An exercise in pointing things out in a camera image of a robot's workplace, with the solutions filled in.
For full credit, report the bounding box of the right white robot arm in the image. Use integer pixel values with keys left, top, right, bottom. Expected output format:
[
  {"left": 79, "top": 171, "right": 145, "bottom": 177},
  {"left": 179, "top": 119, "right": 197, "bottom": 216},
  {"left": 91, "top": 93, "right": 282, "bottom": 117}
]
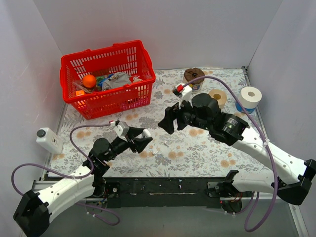
[{"left": 158, "top": 93, "right": 316, "bottom": 205}]

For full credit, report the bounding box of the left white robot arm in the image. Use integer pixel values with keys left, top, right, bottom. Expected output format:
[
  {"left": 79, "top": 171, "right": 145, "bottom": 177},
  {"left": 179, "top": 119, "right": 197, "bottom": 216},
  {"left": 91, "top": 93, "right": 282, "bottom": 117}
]
[{"left": 13, "top": 121, "right": 153, "bottom": 237}]

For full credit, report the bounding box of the beige toilet paper roll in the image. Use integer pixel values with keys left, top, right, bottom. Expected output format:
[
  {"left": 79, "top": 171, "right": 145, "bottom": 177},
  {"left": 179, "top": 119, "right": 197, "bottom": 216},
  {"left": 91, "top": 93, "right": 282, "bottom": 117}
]
[{"left": 209, "top": 89, "right": 227, "bottom": 110}]

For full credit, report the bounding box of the floral patterned table mat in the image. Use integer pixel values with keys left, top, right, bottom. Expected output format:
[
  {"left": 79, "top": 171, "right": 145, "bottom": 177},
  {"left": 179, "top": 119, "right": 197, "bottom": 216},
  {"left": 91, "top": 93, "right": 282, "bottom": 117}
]
[{"left": 49, "top": 69, "right": 267, "bottom": 177}]

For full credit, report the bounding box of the brown topped paper roll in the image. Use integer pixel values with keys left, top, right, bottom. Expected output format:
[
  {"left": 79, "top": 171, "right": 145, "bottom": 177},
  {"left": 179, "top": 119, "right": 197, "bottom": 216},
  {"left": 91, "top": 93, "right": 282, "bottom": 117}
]
[{"left": 182, "top": 68, "right": 205, "bottom": 92}]

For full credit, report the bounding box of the white toilet roll blue wrap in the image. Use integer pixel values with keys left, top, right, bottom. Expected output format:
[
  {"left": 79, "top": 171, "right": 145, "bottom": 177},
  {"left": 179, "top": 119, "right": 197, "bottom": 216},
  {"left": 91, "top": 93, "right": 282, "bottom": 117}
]
[{"left": 236, "top": 86, "right": 262, "bottom": 114}]

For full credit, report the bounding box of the grey crumpled snack bag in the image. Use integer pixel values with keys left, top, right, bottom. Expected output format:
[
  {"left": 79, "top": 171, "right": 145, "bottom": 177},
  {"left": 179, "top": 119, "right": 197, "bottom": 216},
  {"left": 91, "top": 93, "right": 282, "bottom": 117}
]
[{"left": 102, "top": 72, "right": 131, "bottom": 90}]

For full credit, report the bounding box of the white box with grey knob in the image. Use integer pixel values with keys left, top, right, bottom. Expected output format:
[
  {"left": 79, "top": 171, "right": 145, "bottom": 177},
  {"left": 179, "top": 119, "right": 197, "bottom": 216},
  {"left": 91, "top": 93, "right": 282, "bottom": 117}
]
[{"left": 36, "top": 127, "right": 64, "bottom": 155}]

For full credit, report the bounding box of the red plastic shopping basket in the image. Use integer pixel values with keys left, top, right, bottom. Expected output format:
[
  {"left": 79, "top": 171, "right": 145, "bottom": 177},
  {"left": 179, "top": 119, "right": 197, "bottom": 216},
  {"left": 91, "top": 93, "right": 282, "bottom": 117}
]
[{"left": 60, "top": 40, "right": 156, "bottom": 119}]

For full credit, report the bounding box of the small orange box in basket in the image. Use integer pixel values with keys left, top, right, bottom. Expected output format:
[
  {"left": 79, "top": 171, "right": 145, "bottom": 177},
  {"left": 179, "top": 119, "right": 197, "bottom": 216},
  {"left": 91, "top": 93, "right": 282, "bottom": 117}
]
[{"left": 75, "top": 90, "right": 85, "bottom": 97}]

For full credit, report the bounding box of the orange fruit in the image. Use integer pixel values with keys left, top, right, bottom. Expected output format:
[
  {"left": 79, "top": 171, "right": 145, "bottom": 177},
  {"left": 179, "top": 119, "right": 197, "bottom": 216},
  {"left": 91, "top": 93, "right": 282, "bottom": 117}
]
[{"left": 82, "top": 75, "right": 96, "bottom": 88}]

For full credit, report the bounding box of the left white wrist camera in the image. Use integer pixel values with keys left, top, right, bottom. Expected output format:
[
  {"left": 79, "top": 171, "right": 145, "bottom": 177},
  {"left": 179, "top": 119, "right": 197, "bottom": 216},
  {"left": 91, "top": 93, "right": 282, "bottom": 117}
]
[{"left": 110, "top": 120, "right": 129, "bottom": 142}]

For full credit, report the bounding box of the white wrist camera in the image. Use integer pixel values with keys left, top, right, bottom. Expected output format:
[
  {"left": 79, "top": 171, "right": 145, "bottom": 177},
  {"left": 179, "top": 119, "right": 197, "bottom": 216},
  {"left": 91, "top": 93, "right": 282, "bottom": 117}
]
[
  {"left": 110, "top": 120, "right": 129, "bottom": 142},
  {"left": 172, "top": 83, "right": 192, "bottom": 109}
]

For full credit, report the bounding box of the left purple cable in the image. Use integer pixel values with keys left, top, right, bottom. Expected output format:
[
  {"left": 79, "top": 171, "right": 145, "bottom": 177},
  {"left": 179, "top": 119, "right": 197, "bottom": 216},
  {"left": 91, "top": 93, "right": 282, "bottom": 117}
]
[{"left": 11, "top": 122, "right": 121, "bottom": 226}]

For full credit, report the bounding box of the purple cable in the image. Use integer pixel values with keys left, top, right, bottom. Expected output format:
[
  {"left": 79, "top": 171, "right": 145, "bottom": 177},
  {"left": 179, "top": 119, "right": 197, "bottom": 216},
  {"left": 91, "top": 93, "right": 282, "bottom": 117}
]
[
  {"left": 11, "top": 122, "right": 121, "bottom": 226},
  {"left": 184, "top": 76, "right": 278, "bottom": 233}
]

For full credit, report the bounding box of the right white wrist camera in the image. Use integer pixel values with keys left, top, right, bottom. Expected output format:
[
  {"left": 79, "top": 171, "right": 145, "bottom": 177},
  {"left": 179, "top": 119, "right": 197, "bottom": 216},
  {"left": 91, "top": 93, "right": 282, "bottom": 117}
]
[{"left": 172, "top": 83, "right": 192, "bottom": 109}]

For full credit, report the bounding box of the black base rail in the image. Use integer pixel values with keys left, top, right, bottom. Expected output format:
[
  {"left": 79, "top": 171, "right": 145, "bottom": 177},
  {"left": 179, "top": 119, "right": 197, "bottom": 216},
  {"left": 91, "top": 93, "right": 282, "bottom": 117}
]
[{"left": 76, "top": 177, "right": 244, "bottom": 209}]

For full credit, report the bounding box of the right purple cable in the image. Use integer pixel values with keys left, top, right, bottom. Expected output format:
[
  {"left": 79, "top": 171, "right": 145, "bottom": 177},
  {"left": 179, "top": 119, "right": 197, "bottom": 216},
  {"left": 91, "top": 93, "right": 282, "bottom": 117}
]
[{"left": 184, "top": 76, "right": 278, "bottom": 233}]

